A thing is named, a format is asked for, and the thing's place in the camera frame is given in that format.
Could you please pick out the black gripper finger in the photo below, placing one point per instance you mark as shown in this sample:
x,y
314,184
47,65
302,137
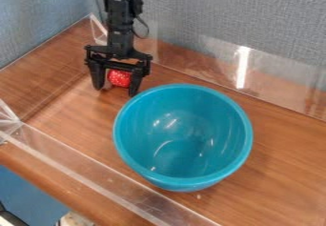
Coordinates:
x,y
98,74
137,78

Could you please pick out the red toy strawberry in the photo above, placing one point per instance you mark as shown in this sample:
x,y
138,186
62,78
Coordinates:
x,y
119,78

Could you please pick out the clear acrylic back barrier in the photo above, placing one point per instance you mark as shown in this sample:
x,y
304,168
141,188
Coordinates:
x,y
281,81

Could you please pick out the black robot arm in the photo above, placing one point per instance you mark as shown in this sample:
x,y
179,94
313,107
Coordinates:
x,y
123,11

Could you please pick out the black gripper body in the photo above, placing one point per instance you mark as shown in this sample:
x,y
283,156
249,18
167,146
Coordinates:
x,y
118,55

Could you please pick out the clear acrylic corner bracket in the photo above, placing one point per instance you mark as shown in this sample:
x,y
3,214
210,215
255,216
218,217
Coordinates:
x,y
99,31

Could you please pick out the clear acrylic barrier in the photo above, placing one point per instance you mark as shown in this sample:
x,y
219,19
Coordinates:
x,y
281,81
92,188

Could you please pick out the blue plastic bowl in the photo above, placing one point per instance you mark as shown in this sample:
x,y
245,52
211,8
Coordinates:
x,y
183,136

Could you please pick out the clear acrylic front barrier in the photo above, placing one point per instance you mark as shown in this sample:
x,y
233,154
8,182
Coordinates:
x,y
92,188

